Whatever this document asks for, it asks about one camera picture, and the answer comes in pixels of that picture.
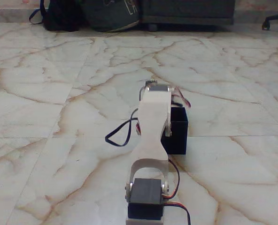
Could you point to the black box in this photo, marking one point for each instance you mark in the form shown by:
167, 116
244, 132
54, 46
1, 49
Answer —
177, 133

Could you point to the dark wooden cabinet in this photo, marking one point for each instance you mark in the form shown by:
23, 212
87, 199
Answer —
188, 10

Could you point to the black office chair base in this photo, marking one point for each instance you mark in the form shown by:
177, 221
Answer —
276, 17

